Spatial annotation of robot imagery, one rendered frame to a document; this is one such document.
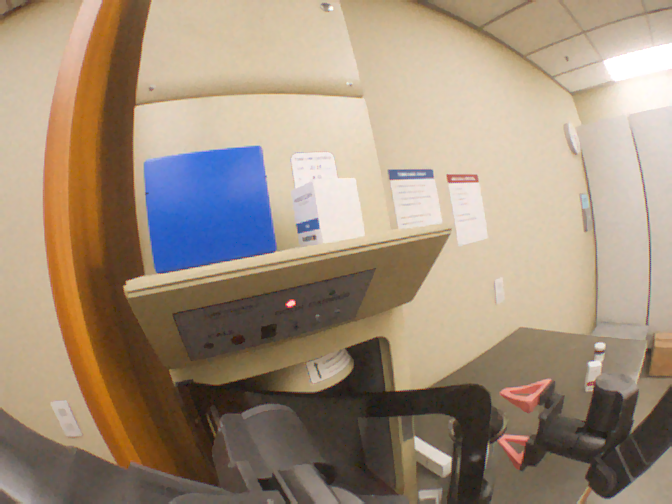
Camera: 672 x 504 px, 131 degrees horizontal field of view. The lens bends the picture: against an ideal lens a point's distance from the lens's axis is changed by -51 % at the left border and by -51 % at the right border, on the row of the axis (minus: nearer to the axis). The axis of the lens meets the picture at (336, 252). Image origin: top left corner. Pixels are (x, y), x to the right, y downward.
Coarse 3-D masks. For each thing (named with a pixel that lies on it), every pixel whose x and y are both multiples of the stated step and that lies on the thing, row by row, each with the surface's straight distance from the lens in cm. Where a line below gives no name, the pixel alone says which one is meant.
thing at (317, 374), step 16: (336, 352) 45; (288, 368) 42; (304, 368) 42; (320, 368) 43; (336, 368) 44; (352, 368) 47; (256, 384) 45; (272, 384) 43; (288, 384) 42; (304, 384) 42; (320, 384) 42
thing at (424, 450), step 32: (192, 384) 34; (320, 416) 27; (352, 416) 26; (384, 416) 25; (416, 416) 25; (448, 416) 25; (480, 416) 26; (352, 448) 28; (384, 448) 28; (416, 448) 28; (448, 448) 28; (480, 448) 28; (352, 480) 32; (384, 480) 31; (416, 480) 31; (448, 480) 31; (480, 480) 32
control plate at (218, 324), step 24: (312, 288) 28; (336, 288) 29; (360, 288) 32; (192, 312) 26; (216, 312) 26; (240, 312) 27; (264, 312) 28; (288, 312) 29; (312, 312) 31; (192, 336) 29; (216, 336) 29; (288, 336) 33; (192, 360) 33
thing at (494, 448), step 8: (496, 408) 60; (504, 416) 58; (504, 424) 56; (496, 432) 54; (496, 440) 54; (488, 448) 56; (496, 448) 58; (488, 456) 57; (496, 456) 60; (488, 464) 59; (496, 464) 62; (488, 472) 61; (488, 480) 63; (488, 488) 66
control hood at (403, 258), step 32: (448, 224) 35; (256, 256) 24; (288, 256) 24; (320, 256) 25; (352, 256) 27; (384, 256) 30; (416, 256) 33; (128, 288) 24; (160, 288) 23; (192, 288) 23; (224, 288) 24; (256, 288) 25; (288, 288) 26; (384, 288) 35; (416, 288) 40; (160, 320) 26; (352, 320) 37; (160, 352) 31
